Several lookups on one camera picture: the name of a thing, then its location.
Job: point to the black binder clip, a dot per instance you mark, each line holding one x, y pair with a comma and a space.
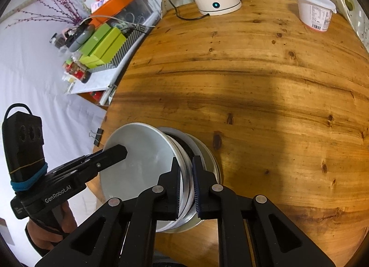
98, 137

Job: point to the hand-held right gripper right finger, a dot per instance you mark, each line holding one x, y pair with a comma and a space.
197, 186

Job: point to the small white bowl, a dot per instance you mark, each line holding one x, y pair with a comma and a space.
183, 174

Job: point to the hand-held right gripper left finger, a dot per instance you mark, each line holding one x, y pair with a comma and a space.
173, 186

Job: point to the large white bowl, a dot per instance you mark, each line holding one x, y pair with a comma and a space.
138, 163

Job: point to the white plastic tub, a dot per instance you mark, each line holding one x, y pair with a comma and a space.
314, 13

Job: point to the dark lidded glass jar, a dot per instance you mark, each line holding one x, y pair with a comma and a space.
57, 40

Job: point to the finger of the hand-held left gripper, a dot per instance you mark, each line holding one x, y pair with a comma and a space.
106, 158

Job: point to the deep grey-green plate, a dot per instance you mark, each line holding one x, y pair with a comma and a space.
209, 160

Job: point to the dark green box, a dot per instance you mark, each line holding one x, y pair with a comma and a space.
98, 37

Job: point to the zigzag patterned box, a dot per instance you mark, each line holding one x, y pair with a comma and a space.
128, 45

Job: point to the lime green box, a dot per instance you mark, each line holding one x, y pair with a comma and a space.
92, 60
112, 45

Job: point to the grey device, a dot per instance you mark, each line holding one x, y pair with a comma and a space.
80, 37

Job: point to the person's left hand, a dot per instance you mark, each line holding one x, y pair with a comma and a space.
40, 236

